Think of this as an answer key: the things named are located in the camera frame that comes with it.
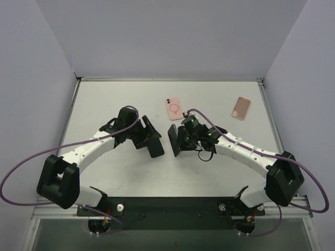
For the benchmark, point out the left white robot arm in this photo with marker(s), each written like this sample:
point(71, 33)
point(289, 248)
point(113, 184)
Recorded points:
point(59, 181)

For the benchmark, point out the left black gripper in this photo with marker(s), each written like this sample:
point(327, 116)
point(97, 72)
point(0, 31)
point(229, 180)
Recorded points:
point(147, 134)

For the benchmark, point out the pink phone case on table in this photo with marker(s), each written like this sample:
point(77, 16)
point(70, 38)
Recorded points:
point(174, 108)

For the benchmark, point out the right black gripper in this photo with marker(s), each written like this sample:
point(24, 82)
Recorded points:
point(181, 139)

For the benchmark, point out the aluminium frame rail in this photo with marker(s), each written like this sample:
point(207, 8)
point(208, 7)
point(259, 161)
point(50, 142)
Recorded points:
point(124, 206)

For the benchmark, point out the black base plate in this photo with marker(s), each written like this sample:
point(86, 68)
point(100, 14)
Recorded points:
point(170, 213)

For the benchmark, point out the pink phone case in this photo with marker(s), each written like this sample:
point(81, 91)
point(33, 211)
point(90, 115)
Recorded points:
point(174, 108)
point(241, 108)

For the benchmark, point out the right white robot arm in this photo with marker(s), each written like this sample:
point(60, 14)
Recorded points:
point(282, 177)

